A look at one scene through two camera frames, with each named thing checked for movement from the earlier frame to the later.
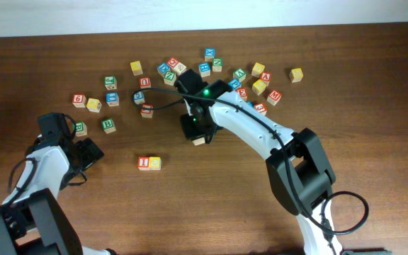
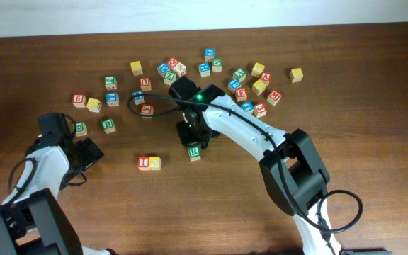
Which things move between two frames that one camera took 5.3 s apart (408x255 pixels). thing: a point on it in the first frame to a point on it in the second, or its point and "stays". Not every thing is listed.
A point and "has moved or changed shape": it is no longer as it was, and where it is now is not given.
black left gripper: [89, 152] stays
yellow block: [154, 163] stays
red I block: [143, 163] stays
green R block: [199, 141] has moved or changed shape
